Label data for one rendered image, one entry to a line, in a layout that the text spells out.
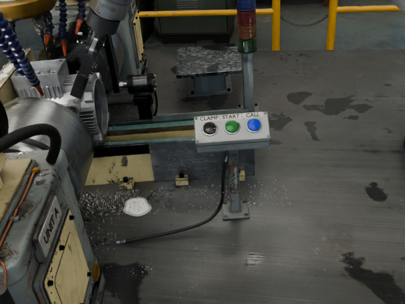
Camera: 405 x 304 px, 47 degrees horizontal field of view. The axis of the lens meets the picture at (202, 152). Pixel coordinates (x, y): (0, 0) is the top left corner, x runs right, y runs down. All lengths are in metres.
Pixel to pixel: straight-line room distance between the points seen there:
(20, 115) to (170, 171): 0.47
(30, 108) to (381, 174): 0.93
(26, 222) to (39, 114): 0.35
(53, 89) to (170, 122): 0.35
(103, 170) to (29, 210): 0.62
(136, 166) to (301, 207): 0.47
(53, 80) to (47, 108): 0.21
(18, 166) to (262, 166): 0.76
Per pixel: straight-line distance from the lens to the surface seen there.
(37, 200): 0.77
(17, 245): 0.70
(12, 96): 1.29
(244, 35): 1.51
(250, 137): 1.04
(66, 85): 1.28
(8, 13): 1.18
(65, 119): 1.05
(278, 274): 1.07
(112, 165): 1.33
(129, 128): 1.39
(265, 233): 1.15
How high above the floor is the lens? 1.60
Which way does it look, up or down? 34 degrees down
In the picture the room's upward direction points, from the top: 5 degrees counter-clockwise
